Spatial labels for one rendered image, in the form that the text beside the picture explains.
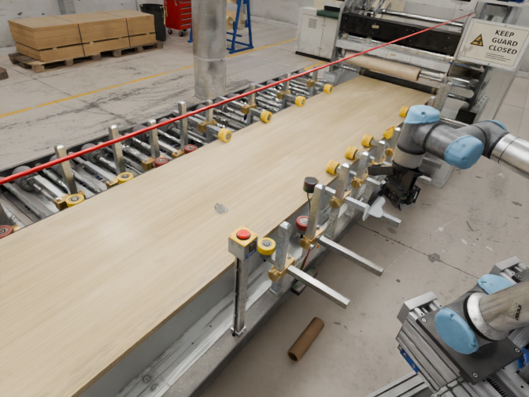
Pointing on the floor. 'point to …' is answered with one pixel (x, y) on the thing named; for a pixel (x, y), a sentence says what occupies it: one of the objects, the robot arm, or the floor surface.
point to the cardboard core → (305, 339)
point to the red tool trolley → (178, 15)
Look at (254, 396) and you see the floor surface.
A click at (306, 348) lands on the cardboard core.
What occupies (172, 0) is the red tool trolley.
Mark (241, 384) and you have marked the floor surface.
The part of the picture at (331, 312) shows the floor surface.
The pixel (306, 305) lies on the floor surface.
